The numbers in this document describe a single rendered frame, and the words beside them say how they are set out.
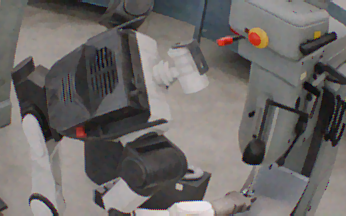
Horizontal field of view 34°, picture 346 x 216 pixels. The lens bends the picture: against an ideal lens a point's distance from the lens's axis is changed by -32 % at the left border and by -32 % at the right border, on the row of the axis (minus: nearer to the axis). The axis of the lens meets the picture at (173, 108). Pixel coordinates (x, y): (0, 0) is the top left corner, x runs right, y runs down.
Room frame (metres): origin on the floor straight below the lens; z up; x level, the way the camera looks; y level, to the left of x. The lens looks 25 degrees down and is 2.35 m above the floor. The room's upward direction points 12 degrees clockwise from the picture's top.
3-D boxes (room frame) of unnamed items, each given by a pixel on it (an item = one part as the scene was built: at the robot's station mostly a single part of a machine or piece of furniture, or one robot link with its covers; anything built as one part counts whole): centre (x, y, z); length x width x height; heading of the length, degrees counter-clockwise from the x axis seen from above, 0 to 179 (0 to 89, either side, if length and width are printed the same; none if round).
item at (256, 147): (1.82, -0.24, 1.43); 0.07 x 0.07 x 0.06
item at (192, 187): (2.17, -0.04, 1.05); 0.22 x 0.12 x 0.20; 70
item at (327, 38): (1.98, -0.45, 1.79); 0.45 x 0.04 x 0.04; 150
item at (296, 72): (2.06, -0.32, 1.68); 0.34 x 0.24 x 0.10; 150
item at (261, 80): (2.02, -0.31, 1.47); 0.21 x 0.19 x 0.32; 60
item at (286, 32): (2.03, -0.31, 1.81); 0.47 x 0.26 x 0.16; 150
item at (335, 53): (2.45, -0.55, 1.66); 0.80 x 0.23 x 0.20; 150
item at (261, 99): (1.92, -0.25, 1.45); 0.04 x 0.04 x 0.21; 60
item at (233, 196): (1.95, -0.24, 1.14); 0.13 x 0.12 x 0.10; 47
